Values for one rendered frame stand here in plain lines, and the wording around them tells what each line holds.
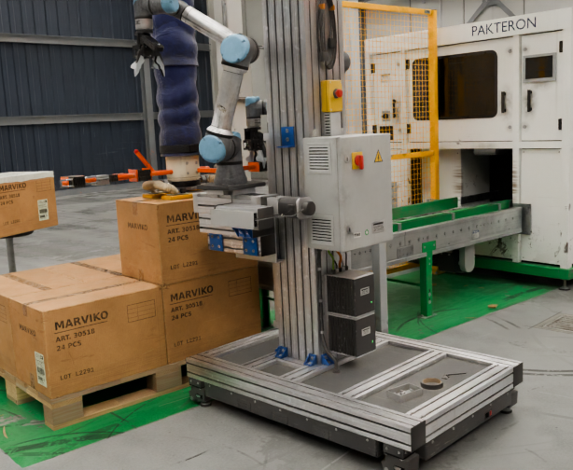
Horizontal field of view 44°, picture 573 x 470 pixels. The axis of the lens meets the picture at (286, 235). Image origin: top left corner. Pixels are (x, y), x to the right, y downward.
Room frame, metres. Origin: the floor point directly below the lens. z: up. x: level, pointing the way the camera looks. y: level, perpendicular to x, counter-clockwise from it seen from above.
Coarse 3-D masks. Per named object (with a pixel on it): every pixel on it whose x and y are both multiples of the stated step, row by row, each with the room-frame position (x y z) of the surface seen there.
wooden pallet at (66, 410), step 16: (0, 368) 3.46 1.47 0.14; (160, 368) 3.35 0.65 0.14; (176, 368) 3.41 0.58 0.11; (16, 384) 3.30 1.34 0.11; (112, 384) 3.18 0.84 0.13; (160, 384) 3.34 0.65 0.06; (176, 384) 3.41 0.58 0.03; (16, 400) 3.32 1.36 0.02; (32, 400) 3.36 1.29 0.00; (48, 400) 3.01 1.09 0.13; (64, 400) 3.03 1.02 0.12; (80, 400) 3.08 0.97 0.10; (112, 400) 3.26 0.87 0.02; (128, 400) 3.25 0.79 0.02; (144, 400) 3.28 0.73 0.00; (48, 416) 3.03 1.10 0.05; (64, 416) 3.02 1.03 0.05; (80, 416) 3.07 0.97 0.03; (96, 416) 3.12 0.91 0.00
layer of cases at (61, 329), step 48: (0, 288) 3.50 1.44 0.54; (48, 288) 3.45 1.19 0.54; (96, 288) 3.39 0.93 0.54; (144, 288) 3.34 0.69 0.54; (192, 288) 3.50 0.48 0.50; (240, 288) 3.69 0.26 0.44; (0, 336) 3.42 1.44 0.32; (48, 336) 3.00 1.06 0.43; (96, 336) 3.15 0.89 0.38; (144, 336) 3.30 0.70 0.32; (192, 336) 3.48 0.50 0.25; (240, 336) 3.68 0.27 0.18; (48, 384) 3.00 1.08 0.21; (96, 384) 3.13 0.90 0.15
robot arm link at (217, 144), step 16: (224, 48) 2.99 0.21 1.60; (240, 48) 2.97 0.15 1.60; (256, 48) 3.08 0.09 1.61; (224, 64) 3.01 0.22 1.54; (240, 64) 3.00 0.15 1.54; (224, 80) 3.02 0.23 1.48; (240, 80) 3.03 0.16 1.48; (224, 96) 3.02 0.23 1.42; (224, 112) 3.03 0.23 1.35; (208, 128) 3.05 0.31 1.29; (224, 128) 3.04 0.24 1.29; (208, 144) 3.02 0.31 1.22; (224, 144) 3.03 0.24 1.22; (208, 160) 3.04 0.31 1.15; (224, 160) 3.11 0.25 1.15
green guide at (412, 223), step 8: (504, 200) 5.25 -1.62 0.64; (464, 208) 4.94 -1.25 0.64; (472, 208) 4.98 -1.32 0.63; (480, 208) 5.05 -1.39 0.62; (488, 208) 5.12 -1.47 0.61; (496, 208) 5.19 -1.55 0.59; (504, 208) 5.25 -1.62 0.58; (424, 216) 4.63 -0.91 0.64; (432, 216) 4.68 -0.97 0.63; (440, 216) 4.75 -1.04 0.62; (448, 216) 4.81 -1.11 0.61; (456, 216) 4.87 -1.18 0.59; (464, 216) 4.93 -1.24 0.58; (400, 224) 4.36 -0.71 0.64; (408, 224) 4.53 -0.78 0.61; (416, 224) 4.59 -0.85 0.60; (424, 224) 4.64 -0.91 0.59
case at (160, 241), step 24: (120, 216) 3.65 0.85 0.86; (144, 216) 3.47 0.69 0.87; (168, 216) 3.42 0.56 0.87; (192, 216) 3.51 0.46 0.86; (120, 240) 3.66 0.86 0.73; (144, 240) 3.48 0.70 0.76; (168, 240) 3.41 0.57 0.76; (192, 240) 3.50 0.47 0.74; (144, 264) 3.50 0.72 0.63; (168, 264) 3.41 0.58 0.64; (192, 264) 3.50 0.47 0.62; (216, 264) 3.59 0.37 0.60; (240, 264) 3.69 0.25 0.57
